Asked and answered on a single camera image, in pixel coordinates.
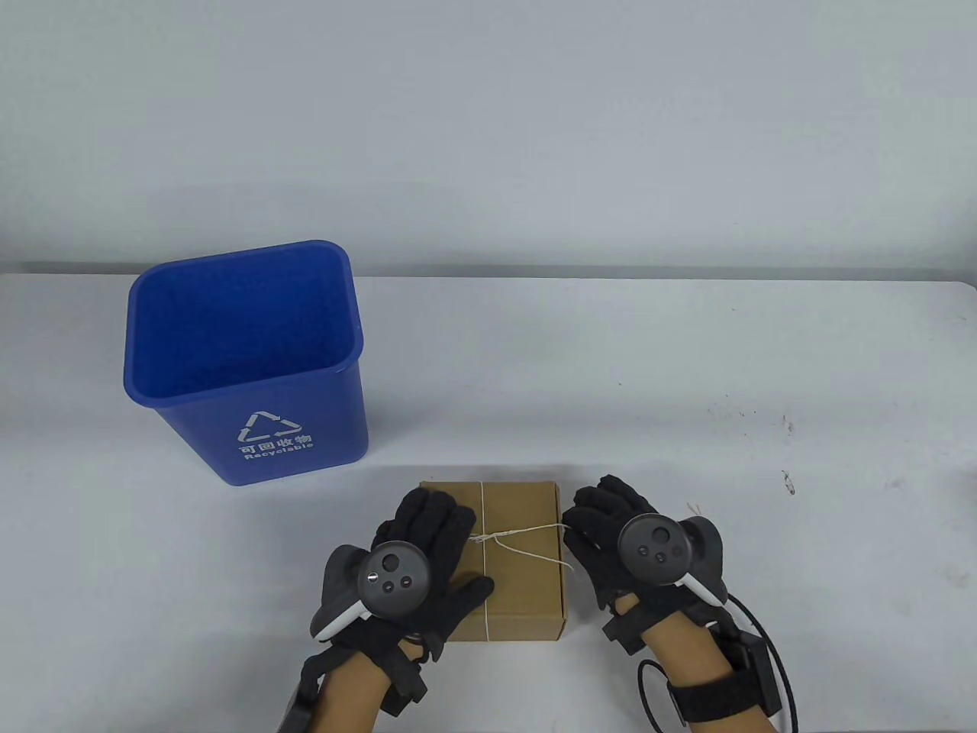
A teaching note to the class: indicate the person's right hand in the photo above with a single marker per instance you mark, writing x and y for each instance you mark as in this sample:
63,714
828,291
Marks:
591,527

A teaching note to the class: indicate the person's left hand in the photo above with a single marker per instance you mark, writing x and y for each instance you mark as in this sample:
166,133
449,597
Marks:
435,527

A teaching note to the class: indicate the brown cardboard box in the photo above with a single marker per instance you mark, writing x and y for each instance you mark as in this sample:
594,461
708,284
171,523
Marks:
527,603

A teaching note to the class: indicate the person's left forearm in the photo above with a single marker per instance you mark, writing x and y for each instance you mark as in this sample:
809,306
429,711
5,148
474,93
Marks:
351,695

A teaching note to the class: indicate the person's right forearm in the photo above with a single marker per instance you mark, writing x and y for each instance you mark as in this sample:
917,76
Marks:
687,649

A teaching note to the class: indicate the black right wrist box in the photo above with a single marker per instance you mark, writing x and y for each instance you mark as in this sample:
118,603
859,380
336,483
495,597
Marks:
752,672

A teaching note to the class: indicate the black wrist box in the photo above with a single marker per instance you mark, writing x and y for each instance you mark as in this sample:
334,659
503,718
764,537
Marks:
301,710
752,672

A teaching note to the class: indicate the black left wrist box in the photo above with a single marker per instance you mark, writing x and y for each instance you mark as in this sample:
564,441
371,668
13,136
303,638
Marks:
301,710

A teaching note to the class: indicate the grey right hand controller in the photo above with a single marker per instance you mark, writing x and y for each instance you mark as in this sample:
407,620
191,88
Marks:
649,550

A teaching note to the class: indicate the grey hand controller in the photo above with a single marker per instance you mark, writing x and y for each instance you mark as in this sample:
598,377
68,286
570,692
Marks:
649,550
393,580

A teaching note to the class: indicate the grey left hand controller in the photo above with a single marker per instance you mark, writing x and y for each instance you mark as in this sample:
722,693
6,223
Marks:
393,580

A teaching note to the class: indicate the blue plastic recycling bin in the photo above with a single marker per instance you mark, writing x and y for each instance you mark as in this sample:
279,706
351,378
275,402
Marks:
229,336

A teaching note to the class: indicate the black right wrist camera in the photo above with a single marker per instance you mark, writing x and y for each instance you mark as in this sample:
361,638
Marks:
626,628

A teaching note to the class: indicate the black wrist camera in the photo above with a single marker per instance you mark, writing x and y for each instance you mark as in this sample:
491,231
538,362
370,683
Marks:
406,687
626,628

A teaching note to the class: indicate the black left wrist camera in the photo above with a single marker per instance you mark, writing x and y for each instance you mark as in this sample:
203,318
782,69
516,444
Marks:
406,687

